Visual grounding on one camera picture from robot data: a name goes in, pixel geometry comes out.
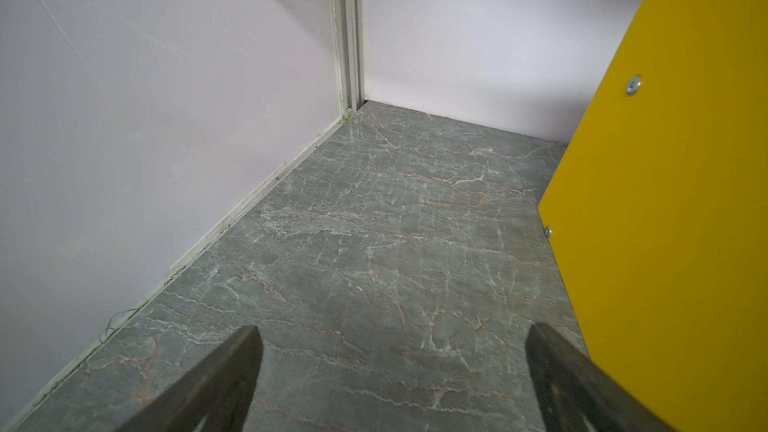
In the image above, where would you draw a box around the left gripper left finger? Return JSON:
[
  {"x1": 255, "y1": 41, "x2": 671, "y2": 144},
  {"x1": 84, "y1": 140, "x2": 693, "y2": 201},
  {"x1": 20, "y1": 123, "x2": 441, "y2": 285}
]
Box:
[{"x1": 118, "y1": 325, "x2": 264, "y2": 431}]

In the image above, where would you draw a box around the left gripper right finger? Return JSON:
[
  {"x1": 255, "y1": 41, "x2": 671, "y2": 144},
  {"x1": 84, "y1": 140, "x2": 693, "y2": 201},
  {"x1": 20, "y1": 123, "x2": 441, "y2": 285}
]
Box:
[{"x1": 525, "y1": 322, "x2": 672, "y2": 431}]

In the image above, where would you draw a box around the yellow pink blue bookshelf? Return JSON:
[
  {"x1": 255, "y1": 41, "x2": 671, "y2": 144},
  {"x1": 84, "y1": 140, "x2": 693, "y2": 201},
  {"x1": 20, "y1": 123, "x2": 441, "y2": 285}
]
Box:
[{"x1": 539, "y1": 0, "x2": 767, "y2": 431}]

